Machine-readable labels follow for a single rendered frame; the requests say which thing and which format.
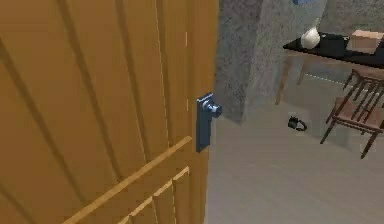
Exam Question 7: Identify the brown wooden chair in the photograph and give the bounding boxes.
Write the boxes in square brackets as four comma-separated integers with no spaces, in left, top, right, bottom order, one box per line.
[319,68,384,160]

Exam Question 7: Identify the white round vase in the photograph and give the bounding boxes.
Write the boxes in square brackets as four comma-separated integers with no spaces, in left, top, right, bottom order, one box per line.
[300,18,322,50]

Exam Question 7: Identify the tan cardboard box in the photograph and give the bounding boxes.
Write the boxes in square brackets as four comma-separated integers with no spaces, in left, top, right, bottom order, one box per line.
[350,29,384,54]

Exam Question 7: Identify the orange wooden room door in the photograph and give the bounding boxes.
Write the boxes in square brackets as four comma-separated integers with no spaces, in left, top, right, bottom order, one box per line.
[0,0,220,224]

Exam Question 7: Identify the blue door knob handle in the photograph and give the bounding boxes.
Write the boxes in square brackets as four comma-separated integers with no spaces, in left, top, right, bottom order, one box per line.
[195,92,223,154]

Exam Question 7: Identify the black box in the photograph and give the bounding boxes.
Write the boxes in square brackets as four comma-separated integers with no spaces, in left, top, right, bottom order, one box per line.
[318,32,350,58]

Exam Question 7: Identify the black-topped wooden table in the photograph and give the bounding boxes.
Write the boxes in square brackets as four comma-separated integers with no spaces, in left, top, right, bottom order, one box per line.
[275,31,384,106]

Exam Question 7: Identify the small black floor object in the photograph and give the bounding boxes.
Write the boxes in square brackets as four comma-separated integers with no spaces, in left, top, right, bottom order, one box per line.
[287,115,308,132]

